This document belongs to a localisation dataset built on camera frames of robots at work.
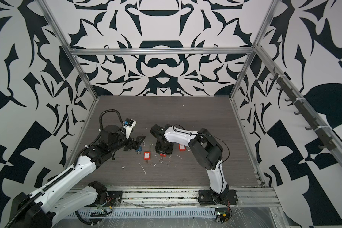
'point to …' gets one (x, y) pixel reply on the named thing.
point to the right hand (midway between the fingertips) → (160, 153)
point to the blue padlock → (139, 149)
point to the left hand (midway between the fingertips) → (138, 130)
